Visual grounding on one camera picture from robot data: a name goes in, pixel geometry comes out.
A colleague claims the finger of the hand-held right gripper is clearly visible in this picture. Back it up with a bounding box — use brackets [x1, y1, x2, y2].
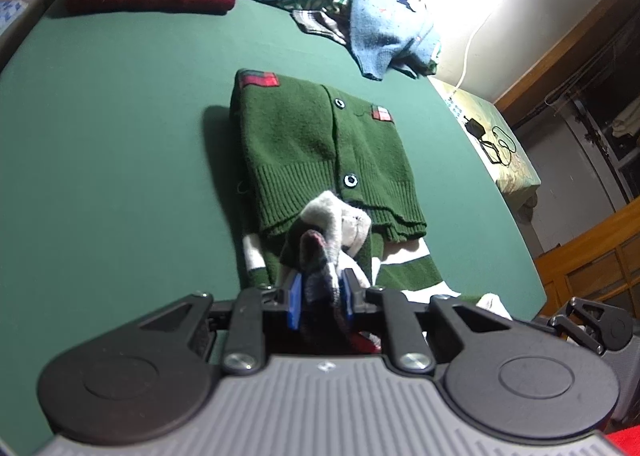
[547, 296, 608, 352]

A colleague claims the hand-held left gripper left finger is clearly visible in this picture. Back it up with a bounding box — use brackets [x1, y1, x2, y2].
[135, 272, 303, 378]

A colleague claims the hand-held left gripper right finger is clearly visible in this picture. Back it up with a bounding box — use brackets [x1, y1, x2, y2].
[341, 269, 513, 378]

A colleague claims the green white striped sweater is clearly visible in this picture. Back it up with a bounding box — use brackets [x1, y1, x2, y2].
[242, 231, 513, 332]

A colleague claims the green knit cardigan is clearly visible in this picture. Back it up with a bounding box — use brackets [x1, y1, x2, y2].
[230, 67, 428, 243]

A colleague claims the wooden cabinet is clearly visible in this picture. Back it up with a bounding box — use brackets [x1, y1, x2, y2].
[532, 199, 640, 319]

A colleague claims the person's red garment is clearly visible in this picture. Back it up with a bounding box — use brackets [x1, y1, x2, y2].
[597, 426, 640, 456]

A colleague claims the yellow patterned table cover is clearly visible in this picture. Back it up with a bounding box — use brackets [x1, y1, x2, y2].
[429, 76, 543, 209]

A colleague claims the white hanging cloth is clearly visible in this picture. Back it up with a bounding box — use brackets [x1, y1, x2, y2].
[611, 104, 640, 139]

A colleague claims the green table cover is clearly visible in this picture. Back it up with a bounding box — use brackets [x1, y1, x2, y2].
[0, 0, 548, 387]

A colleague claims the white power strip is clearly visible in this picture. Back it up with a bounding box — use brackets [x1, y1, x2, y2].
[440, 84, 468, 124]

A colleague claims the blue knit sweater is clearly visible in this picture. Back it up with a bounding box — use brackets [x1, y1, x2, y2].
[235, 0, 442, 82]

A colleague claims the green white checked shirt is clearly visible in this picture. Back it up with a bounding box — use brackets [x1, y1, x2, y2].
[280, 0, 441, 77]

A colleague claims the blue patterned towel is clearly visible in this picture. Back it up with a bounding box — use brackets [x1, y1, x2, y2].
[0, 0, 25, 34]

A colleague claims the black cable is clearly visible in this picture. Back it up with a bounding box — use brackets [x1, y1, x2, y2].
[477, 123, 521, 168]

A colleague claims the white cable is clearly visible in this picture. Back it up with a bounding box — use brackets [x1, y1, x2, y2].
[452, 0, 568, 92]

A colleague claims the wooden door frame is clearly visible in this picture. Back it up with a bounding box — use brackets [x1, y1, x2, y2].
[492, 0, 640, 129]

